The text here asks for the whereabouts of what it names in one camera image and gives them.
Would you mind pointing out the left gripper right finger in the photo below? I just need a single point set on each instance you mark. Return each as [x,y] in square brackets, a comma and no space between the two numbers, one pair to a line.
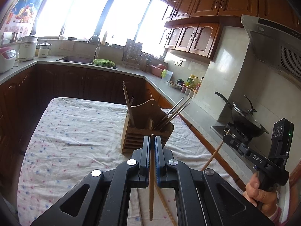
[203,197]

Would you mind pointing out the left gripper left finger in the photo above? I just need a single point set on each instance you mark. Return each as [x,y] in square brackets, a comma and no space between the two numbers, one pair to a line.
[102,197]

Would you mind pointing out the kitchen faucet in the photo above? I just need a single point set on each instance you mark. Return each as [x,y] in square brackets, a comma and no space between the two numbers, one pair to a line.
[95,40]

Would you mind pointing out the person's right hand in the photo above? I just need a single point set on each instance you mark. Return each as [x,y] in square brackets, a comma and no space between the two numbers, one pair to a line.
[254,195]

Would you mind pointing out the bamboo chopstick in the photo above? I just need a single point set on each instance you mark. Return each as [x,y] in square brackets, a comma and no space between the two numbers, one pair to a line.
[164,203]
[139,208]
[151,178]

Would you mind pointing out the black wok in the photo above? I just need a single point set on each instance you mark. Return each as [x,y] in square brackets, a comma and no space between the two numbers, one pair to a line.
[243,119]

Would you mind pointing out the white floral tablecloth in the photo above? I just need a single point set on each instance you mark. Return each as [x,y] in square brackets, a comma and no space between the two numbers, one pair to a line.
[75,136]

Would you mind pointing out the grey stone countertop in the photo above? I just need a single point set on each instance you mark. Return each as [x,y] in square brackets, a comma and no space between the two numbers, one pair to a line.
[194,114]

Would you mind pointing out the wooden utensil holder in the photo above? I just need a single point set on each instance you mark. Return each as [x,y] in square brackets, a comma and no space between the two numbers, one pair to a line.
[144,120]

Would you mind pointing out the plate with food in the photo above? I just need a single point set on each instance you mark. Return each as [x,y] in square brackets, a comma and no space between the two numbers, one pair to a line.
[174,85]

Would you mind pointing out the yellow oil bottle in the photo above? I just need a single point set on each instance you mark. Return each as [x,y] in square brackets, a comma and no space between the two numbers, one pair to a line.
[189,80]

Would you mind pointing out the steel range hood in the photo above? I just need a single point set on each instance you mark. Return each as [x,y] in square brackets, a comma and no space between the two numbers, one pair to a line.
[274,44]

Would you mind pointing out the white green pitcher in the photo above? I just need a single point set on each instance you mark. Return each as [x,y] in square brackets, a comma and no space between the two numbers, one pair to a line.
[166,75]

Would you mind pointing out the lower wooden cabinets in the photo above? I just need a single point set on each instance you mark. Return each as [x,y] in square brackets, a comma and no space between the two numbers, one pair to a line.
[25,96]

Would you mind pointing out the wooden cabinets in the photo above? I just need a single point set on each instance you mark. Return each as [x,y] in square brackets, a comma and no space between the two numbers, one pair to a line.
[195,26]
[25,96]

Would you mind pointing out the steel sink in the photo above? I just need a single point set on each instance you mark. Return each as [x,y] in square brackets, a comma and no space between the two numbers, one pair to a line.
[79,60]

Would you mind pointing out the green dish mat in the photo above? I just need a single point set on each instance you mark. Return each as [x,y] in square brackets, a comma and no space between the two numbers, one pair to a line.
[104,62]

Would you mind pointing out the pink plastic basin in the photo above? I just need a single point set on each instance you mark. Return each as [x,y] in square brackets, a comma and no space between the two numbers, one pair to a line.
[157,69]

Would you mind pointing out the small white pot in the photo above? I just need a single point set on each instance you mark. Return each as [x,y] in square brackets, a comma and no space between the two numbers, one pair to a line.
[44,49]

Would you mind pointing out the white slow cooker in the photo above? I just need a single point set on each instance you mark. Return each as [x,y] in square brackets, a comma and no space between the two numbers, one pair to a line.
[28,48]

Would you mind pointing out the upper wooden cabinets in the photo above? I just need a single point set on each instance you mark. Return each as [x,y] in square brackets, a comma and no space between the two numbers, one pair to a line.
[195,26]

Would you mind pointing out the white red rice cooker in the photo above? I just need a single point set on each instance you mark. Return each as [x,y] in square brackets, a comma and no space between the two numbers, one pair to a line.
[7,58]

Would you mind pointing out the tropical fruit poster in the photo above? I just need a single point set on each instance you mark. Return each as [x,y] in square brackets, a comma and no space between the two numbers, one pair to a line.
[21,18]

